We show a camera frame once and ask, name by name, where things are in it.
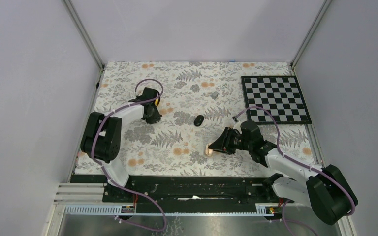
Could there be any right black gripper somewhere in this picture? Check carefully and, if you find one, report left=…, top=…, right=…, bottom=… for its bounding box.
left=208, top=127, right=252, bottom=156

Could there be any pink earbud charging case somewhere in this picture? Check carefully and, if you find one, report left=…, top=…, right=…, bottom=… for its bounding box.
left=205, top=144, right=214, bottom=156

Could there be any black earbud charging case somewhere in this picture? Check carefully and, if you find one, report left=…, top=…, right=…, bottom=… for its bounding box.
left=193, top=115, right=205, bottom=127

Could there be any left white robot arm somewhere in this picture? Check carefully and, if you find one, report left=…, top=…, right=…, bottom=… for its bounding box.
left=80, top=87, right=162, bottom=202

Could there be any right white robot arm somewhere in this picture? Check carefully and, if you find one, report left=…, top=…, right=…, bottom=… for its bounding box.
left=205, top=120, right=358, bottom=225

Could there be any small grey block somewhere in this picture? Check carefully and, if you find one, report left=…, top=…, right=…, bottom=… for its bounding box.
left=211, top=91, right=219, bottom=100

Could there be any black white checkerboard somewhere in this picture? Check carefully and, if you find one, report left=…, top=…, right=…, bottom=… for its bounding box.
left=241, top=76, right=312, bottom=124

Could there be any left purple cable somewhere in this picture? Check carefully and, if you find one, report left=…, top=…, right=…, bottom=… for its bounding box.
left=90, top=79, right=168, bottom=233

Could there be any purple cable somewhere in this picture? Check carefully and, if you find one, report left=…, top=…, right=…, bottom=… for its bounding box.
left=90, top=79, right=168, bottom=233
left=233, top=106, right=356, bottom=236

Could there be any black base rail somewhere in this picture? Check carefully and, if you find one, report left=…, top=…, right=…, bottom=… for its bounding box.
left=71, top=174, right=286, bottom=213

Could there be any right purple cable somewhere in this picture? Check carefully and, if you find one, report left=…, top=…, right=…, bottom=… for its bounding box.
left=233, top=106, right=356, bottom=236

